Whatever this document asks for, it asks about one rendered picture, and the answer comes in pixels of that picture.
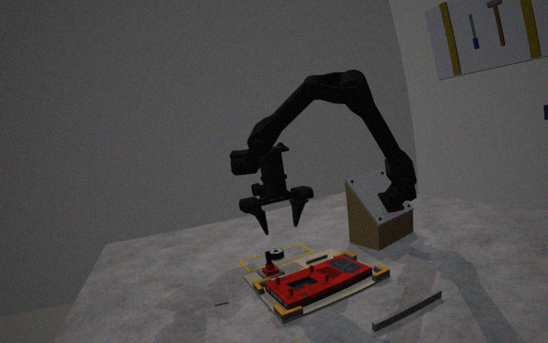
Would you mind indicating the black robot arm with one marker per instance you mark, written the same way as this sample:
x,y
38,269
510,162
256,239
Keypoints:
x,y
349,88

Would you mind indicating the black tyre with grey rim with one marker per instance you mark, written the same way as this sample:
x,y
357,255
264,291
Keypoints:
x,y
276,254

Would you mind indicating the dark grey long bar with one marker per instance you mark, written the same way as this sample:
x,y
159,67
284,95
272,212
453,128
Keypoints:
x,y
407,310

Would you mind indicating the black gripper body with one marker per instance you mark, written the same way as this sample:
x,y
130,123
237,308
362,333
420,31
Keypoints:
x,y
274,185

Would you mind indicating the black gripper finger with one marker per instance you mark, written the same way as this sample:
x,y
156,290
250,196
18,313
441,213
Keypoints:
x,y
260,215
297,208

